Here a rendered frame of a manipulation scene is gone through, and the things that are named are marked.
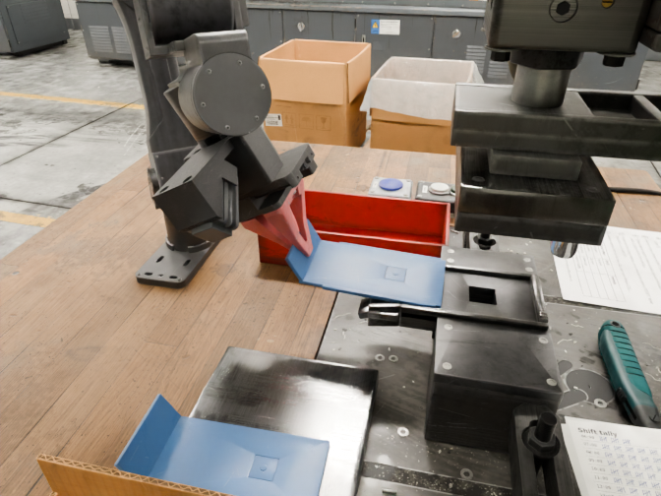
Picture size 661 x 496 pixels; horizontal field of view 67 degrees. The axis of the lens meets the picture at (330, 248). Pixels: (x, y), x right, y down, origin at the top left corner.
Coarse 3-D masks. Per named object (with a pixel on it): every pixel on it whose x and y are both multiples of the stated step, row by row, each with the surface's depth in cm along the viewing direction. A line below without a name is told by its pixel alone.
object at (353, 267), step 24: (312, 240) 53; (288, 264) 49; (312, 264) 52; (336, 264) 52; (360, 264) 52; (384, 264) 52; (408, 264) 52; (432, 264) 52; (360, 288) 49; (384, 288) 49; (408, 288) 49; (432, 288) 49
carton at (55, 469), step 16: (48, 464) 36; (64, 464) 36; (80, 464) 36; (48, 480) 37; (64, 480) 37; (80, 480) 36; (96, 480) 36; (112, 480) 35; (128, 480) 35; (144, 480) 35; (160, 480) 35
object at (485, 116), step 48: (480, 96) 39; (528, 96) 36; (576, 96) 39; (624, 96) 39; (480, 144) 36; (528, 144) 36; (576, 144) 35; (624, 144) 34; (480, 192) 35; (528, 192) 34; (576, 192) 34; (576, 240) 35
